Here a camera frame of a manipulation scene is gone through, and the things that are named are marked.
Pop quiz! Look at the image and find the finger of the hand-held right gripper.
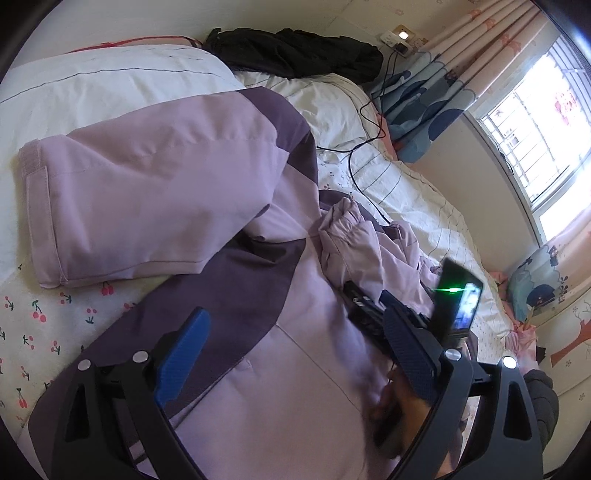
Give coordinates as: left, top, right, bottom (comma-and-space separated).
380, 289, 432, 324
343, 280, 393, 357

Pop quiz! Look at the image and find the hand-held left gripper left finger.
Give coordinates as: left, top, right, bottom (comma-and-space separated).
48, 307, 213, 480

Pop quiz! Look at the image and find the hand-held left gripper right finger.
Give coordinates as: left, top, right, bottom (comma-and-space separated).
381, 305, 546, 480

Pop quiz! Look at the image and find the purple two-tone jacket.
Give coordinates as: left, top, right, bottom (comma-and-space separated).
18, 85, 462, 480

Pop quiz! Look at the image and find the person's right forearm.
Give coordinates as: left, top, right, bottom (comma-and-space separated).
523, 369, 560, 455

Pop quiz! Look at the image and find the person's right hand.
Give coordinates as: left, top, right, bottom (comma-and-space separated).
368, 368, 441, 462

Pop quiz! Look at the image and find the blue patterned pillow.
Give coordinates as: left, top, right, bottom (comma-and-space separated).
505, 203, 591, 398

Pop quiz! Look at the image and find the cherry print bed sheet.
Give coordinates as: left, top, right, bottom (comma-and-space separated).
0, 152, 520, 444

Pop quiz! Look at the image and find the pink and blue curtain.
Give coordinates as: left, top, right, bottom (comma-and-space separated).
370, 0, 563, 163

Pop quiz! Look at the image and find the barred window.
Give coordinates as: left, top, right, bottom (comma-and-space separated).
479, 34, 591, 246

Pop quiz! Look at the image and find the black garment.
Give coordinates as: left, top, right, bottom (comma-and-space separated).
203, 27, 385, 87

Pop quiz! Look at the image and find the white striped quilt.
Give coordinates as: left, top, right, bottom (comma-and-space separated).
0, 45, 467, 259

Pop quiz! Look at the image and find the pink cloth with red trim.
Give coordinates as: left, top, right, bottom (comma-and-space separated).
69, 34, 205, 54

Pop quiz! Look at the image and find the black cable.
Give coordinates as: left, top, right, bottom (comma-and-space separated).
348, 48, 403, 228

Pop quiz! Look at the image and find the white wall socket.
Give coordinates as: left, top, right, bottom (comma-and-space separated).
379, 23, 424, 59

